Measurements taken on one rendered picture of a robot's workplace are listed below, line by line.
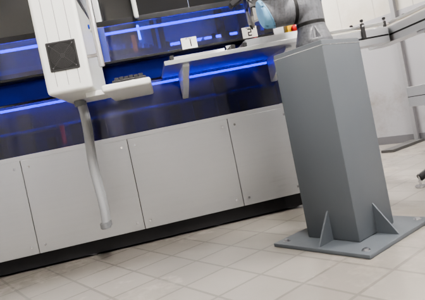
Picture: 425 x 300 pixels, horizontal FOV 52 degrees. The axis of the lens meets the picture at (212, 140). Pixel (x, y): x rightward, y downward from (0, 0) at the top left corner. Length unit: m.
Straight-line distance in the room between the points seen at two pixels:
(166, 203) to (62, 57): 0.97
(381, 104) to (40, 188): 3.57
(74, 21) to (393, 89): 3.59
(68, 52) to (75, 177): 0.78
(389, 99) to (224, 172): 2.79
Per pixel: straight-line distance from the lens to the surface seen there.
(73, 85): 1.83
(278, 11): 1.79
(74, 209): 2.40
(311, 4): 1.84
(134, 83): 1.80
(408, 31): 2.77
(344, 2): 5.10
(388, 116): 4.87
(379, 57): 4.86
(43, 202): 2.43
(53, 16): 1.89
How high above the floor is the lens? 0.56
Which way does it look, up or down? 2 degrees down
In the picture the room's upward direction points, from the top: 12 degrees counter-clockwise
